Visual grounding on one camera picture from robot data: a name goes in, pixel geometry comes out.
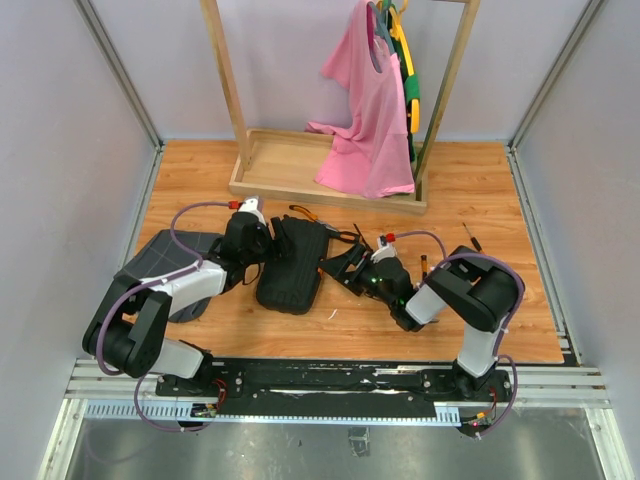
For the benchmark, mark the orange black pliers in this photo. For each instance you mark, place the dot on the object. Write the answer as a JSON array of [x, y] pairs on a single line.
[[309, 215]]

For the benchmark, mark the small orange black screwdriver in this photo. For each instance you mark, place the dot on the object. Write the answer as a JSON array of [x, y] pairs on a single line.
[[475, 242]]

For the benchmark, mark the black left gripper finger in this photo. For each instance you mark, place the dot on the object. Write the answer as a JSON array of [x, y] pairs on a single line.
[[285, 241], [276, 235]]

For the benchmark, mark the grey cable duct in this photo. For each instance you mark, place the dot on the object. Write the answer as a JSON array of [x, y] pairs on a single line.
[[198, 412]]

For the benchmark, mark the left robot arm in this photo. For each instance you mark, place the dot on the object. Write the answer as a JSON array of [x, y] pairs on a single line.
[[127, 333]]

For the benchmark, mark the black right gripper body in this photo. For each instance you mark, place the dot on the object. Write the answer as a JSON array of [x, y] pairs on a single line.
[[369, 282]]

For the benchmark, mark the wooden clothes rack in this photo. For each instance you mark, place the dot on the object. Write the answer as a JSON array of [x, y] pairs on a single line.
[[279, 164]]

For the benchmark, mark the green yellow hangers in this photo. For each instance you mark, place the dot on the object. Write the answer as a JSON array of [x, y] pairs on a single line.
[[392, 19]]

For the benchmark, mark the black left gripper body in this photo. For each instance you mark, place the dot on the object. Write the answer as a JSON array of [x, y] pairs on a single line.
[[254, 254]]

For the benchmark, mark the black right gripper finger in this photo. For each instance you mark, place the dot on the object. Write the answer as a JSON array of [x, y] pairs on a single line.
[[356, 254], [341, 269]]

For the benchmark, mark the right aluminium frame post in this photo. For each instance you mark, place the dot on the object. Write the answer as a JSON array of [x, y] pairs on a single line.
[[584, 22]]

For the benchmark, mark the left aluminium frame post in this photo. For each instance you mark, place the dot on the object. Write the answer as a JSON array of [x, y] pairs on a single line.
[[99, 33]]

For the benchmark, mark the dark grey folded cloth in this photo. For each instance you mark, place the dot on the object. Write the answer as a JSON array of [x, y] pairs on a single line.
[[161, 255]]

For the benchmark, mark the aluminium frame post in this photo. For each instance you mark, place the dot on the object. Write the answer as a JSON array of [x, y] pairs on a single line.
[[584, 22], [99, 33]]

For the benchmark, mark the black plastic tool case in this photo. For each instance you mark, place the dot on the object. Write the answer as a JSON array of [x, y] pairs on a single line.
[[290, 285]]

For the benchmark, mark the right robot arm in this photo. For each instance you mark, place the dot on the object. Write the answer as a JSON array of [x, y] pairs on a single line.
[[483, 291]]

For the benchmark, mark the orange grid handle tool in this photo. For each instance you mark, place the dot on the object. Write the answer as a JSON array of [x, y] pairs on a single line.
[[424, 266]]

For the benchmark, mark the pink t-shirt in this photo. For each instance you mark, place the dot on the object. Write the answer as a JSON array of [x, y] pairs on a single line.
[[370, 157]]

